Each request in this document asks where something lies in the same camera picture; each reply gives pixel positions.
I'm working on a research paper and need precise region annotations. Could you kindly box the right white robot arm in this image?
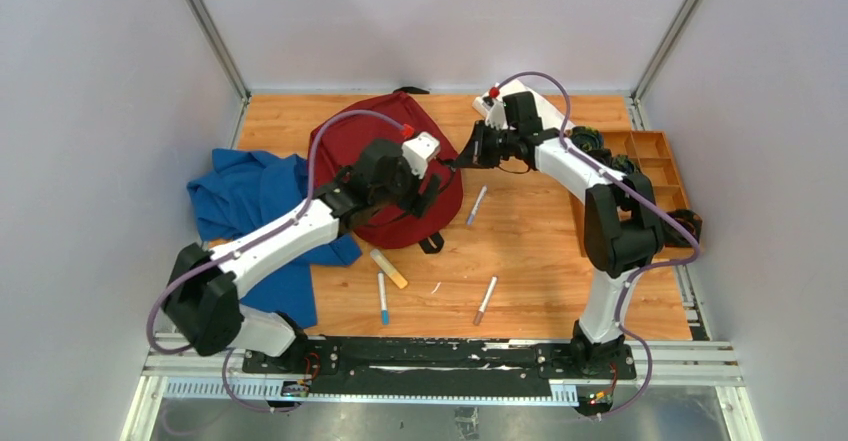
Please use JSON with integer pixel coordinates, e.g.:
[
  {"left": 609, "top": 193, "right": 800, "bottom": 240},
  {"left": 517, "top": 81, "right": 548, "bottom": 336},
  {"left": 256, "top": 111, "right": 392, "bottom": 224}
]
[{"left": 456, "top": 88, "right": 664, "bottom": 379}]

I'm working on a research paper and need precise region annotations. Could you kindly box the blue shirt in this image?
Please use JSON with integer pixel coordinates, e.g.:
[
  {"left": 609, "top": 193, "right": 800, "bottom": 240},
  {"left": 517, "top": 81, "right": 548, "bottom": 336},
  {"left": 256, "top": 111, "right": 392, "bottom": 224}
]
[{"left": 186, "top": 148, "right": 363, "bottom": 330}]

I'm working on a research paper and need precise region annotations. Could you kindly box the red backpack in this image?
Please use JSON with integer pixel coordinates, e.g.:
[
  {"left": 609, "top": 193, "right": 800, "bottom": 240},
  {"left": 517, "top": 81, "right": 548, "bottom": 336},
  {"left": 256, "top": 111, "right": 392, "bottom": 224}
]
[{"left": 309, "top": 91, "right": 464, "bottom": 254}]

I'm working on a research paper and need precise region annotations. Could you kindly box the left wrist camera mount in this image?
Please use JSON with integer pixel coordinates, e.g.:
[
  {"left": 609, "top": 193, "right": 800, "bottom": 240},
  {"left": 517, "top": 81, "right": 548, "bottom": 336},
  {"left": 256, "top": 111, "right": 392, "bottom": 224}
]
[{"left": 401, "top": 132, "right": 441, "bottom": 179}]

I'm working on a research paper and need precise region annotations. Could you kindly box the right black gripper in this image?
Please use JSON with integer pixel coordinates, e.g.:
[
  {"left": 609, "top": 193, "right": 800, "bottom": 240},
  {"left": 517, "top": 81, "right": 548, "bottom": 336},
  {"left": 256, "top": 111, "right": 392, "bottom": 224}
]
[{"left": 454, "top": 120, "right": 519, "bottom": 170}]

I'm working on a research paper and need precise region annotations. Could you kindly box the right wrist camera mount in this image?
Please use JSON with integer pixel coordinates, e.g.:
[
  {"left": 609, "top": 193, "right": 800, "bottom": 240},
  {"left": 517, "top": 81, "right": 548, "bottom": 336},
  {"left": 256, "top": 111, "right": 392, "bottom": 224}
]
[{"left": 482, "top": 86, "right": 507, "bottom": 130}]

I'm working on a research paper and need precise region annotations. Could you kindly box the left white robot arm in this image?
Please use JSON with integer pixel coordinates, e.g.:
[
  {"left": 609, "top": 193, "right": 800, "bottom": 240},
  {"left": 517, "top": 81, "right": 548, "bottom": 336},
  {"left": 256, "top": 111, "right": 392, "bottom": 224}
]
[{"left": 161, "top": 133, "right": 440, "bottom": 374}]

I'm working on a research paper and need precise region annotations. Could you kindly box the orange compartment tray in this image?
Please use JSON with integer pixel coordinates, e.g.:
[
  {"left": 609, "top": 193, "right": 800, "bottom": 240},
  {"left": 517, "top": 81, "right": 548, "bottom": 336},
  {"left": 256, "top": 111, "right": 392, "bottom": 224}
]
[{"left": 569, "top": 129, "right": 694, "bottom": 261}]

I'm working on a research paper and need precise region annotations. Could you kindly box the brown capped marker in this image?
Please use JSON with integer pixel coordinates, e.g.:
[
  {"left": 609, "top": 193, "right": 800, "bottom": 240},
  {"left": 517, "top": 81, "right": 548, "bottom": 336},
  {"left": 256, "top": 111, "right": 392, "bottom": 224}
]
[{"left": 472, "top": 276, "right": 498, "bottom": 326}]

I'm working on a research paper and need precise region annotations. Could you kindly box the purple capped marker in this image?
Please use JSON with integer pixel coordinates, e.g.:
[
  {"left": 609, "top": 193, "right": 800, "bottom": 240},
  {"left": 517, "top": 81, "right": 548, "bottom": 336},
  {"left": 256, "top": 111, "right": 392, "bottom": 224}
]
[{"left": 466, "top": 185, "right": 488, "bottom": 226}]

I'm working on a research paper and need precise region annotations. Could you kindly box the blue capped marker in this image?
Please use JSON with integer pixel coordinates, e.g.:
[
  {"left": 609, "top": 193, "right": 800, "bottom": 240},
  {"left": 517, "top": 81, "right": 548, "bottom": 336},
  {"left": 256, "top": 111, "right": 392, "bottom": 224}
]
[{"left": 377, "top": 271, "right": 390, "bottom": 325}]

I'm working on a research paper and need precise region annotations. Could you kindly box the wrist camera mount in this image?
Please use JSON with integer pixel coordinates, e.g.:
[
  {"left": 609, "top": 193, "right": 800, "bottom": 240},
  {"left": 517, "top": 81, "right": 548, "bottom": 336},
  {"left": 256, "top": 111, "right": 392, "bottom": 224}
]
[
  {"left": 401, "top": 132, "right": 441, "bottom": 179},
  {"left": 482, "top": 86, "right": 507, "bottom": 130}
]

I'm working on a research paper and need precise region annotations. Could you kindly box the orange highlighter marker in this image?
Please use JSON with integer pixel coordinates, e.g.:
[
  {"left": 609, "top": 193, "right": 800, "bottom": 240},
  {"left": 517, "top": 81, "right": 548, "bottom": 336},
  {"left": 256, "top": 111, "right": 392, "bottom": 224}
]
[{"left": 370, "top": 249, "right": 408, "bottom": 289}]

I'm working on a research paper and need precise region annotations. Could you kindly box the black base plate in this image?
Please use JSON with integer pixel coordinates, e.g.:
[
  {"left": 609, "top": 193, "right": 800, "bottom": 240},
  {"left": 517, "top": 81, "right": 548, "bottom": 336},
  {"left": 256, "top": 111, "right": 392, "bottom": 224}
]
[{"left": 242, "top": 336, "right": 636, "bottom": 398}]

